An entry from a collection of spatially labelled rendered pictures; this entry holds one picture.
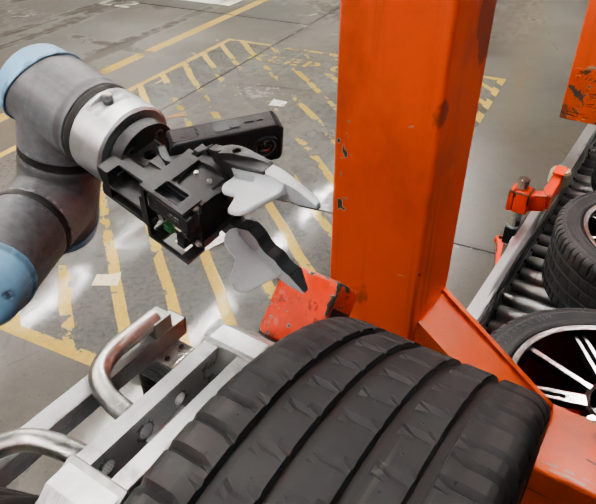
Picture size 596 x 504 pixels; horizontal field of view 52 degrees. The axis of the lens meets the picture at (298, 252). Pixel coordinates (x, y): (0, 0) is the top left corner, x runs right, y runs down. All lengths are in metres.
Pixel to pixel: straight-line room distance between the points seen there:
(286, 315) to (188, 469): 0.28
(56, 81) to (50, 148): 0.07
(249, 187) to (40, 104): 0.24
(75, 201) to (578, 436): 0.91
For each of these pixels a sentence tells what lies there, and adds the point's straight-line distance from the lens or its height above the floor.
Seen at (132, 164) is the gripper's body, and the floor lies 1.29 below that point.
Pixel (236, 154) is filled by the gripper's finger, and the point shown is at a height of 1.32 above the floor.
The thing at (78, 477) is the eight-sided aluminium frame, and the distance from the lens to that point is 0.55.
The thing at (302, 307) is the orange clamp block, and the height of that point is 1.10.
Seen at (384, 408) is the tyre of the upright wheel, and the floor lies 1.17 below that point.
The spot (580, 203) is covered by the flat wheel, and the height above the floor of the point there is 0.50.
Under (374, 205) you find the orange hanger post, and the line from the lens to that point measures 0.93.
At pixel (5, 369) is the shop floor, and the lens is 2.38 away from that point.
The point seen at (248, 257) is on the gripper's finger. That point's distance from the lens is 0.58.
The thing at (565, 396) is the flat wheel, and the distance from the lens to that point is 1.55.
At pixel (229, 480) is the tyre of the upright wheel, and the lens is 0.45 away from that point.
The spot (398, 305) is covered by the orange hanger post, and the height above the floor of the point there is 0.90.
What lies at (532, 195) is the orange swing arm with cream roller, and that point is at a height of 0.50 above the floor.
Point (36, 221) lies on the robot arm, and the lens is 0.66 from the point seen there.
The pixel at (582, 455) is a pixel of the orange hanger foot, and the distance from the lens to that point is 1.18.
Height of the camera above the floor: 1.55
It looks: 35 degrees down
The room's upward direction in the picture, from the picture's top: straight up
